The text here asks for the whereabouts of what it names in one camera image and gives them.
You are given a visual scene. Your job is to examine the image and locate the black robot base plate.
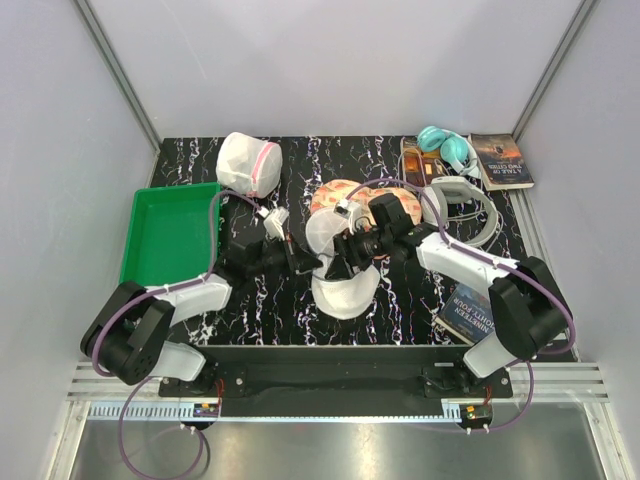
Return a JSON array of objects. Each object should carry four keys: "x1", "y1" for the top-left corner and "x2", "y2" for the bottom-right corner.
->
[{"x1": 159, "y1": 346, "x2": 507, "y2": 397}]

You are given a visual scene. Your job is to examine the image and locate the orange dark paperback book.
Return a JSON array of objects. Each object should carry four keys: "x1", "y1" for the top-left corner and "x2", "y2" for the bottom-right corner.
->
[{"x1": 400, "y1": 137, "x2": 450, "y2": 187}]

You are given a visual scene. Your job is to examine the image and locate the aluminium frame rail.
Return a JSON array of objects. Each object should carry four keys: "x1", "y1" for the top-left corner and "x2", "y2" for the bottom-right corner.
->
[{"x1": 67, "y1": 363, "x2": 609, "y2": 424}]

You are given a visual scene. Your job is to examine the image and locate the grey white wired headset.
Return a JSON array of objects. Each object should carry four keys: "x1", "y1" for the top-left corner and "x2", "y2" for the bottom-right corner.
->
[{"x1": 420, "y1": 176, "x2": 500, "y2": 247}]

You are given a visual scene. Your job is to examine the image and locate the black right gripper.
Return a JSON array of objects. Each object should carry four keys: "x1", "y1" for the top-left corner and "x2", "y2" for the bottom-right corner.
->
[{"x1": 325, "y1": 223, "x2": 393, "y2": 282}]

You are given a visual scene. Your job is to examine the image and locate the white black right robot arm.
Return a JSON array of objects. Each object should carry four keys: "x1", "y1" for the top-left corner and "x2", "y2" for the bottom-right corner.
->
[{"x1": 326, "y1": 194, "x2": 575, "y2": 397}]

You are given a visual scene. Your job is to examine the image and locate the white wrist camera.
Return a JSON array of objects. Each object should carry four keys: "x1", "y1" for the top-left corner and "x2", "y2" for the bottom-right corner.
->
[
  {"x1": 258, "y1": 207, "x2": 289, "y2": 240},
  {"x1": 334, "y1": 198, "x2": 368, "y2": 233}
]

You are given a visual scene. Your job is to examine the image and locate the pink-trimmed round mesh laundry bag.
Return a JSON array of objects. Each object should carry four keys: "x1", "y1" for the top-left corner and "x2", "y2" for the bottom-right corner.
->
[{"x1": 216, "y1": 132, "x2": 283, "y2": 199}]

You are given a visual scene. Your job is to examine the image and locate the Nineteen Eighty-Four blue book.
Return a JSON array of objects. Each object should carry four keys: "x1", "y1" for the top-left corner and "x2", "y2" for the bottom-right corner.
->
[{"x1": 434, "y1": 283, "x2": 495, "y2": 345}]

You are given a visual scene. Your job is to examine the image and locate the teal white headphones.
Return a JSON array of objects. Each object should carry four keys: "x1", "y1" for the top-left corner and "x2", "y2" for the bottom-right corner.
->
[{"x1": 417, "y1": 126, "x2": 481, "y2": 179}]

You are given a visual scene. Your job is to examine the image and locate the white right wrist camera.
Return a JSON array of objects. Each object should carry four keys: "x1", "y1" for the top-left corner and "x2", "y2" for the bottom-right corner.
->
[{"x1": 334, "y1": 198, "x2": 368, "y2": 233}]

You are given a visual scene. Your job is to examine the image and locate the green plastic tray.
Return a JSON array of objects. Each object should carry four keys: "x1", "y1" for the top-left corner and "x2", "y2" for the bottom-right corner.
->
[{"x1": 120, "y1": 182, "x2": 221, "y2": 286}]

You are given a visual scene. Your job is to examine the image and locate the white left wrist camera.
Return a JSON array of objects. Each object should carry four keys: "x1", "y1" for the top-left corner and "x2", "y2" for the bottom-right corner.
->
[{"x1": 258, "y1": 207, "x2": 289, "y2": 240}]

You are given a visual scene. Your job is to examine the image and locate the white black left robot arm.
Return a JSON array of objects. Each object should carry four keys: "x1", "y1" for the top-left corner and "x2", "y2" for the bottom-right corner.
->
[{"x1": 80, "y1": 235, "x2": 322, "y2": 396}]

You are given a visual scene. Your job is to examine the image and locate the Tale of Two Cities book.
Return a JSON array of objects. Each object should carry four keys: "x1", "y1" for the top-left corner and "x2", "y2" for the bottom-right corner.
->
[{"x1": 469, "y1": 134, "x2": 535, "y2": 191}]

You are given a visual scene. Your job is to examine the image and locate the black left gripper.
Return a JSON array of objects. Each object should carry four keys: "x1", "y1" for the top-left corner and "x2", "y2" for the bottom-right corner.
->
[{"x1": 247, "y1": 232, "x2": 322, "y2": 279}]

